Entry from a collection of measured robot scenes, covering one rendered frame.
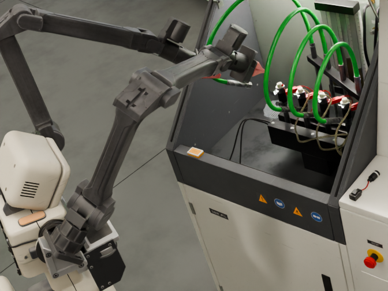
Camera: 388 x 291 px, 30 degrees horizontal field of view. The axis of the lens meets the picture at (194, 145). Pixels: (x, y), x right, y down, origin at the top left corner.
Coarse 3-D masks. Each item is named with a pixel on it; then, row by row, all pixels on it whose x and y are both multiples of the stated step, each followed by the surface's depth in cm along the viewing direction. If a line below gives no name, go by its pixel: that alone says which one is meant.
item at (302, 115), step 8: (320, 24) 211; (312, 32) 208; (328, 32) 216; (304, 40) 206; (336, 40) 219; (296, 56) 206; (296, 64) 206; (344, 72) 226; (344, 80) 228; (288, 88) 207; (288, 96) 208; (288, 104) 209; (296, 112) 212; (304, 112) 216; (312, 112) 219
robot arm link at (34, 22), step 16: (32, 16) 200; (48, 16) 204; (64, 16) 207; (48, 32) 206; (64, 32) 208; (80, 32) 209; (96, 32) 211; (112, 32) 212; (128, 32) 214; (144, 32) 219; (128, 48) 216; (144, 48) 217
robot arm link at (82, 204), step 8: (80, 200) 187; (88, 200) 187; (72, 208) 187; (80, 208) 186; (88, 208) 186; (72, 216) 186; (80, 216) 186; (88, 216) 186; (72, 224) 187; (80, 224) 186
